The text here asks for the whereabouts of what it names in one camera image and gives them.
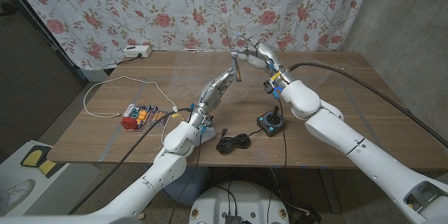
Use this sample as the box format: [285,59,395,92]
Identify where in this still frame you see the grey finned box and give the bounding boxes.
[223,213,243,224]

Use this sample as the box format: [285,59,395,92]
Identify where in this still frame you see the black coiled USB cable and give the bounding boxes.
[215,127,264,155]

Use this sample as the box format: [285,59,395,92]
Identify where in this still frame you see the black power strip cord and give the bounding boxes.
[117,52,144,66]

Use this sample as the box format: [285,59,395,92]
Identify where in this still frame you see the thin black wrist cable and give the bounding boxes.
[167,131,204,224]
[278,92,288,169]

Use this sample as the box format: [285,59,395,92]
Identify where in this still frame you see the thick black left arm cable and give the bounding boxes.
[68,107,193,216]

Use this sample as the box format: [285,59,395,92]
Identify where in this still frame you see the colourful electronic circuit kit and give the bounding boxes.
[120,103,168,132]

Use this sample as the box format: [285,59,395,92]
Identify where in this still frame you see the black floor adapter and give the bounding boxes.
[297,209,323,224]

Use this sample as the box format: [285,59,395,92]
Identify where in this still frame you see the grey table leg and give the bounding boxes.
[318,168,341,214]

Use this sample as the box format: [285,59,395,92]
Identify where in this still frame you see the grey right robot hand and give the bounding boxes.
[230,34,298,88]

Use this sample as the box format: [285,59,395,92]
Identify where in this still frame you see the thin white cable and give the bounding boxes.
[83,75,178,146]

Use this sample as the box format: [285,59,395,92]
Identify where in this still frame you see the white floor platform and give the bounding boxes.
[0,139,101,218]

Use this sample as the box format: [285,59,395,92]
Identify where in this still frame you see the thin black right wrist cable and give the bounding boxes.
[278,92,288,169]

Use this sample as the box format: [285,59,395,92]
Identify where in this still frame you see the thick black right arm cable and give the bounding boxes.
[287,62,448,150]

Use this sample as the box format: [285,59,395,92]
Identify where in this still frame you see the floral backdrop cloth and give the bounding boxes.
[5,0,375,71]

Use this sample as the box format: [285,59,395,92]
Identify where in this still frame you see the grey orange handled scissors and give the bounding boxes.
[230,55,242,83]

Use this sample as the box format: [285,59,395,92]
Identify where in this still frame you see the transparent cling film sheet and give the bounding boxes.
[167,49,340,106]

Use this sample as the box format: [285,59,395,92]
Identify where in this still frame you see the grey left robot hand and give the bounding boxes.
[190,66,238,130]

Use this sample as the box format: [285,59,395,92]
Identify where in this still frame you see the yellow black foot pedal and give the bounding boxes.
[20,146,53,168]
[37,160,69,179]

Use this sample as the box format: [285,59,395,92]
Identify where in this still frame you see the white floor cable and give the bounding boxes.
[271,167,311,215]

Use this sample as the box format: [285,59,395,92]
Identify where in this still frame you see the white power strip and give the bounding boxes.
[122,45,153,59]

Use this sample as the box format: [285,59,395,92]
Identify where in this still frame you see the black frame bar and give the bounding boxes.
[0,0,88,85]

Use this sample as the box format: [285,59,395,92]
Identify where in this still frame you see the black joystick controller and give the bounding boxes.
[256,105,288,138]

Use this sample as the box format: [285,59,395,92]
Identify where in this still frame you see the white sneaker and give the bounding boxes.
[0,178,36,215]

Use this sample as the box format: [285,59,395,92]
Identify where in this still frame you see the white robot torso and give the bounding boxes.
[188,181,291,224]

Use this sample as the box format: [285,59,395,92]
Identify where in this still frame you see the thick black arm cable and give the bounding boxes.
[287,62,448,150]
[68,107,193,216]

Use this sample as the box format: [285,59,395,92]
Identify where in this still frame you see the thin black left wrist cable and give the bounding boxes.
[167,131,204,224]

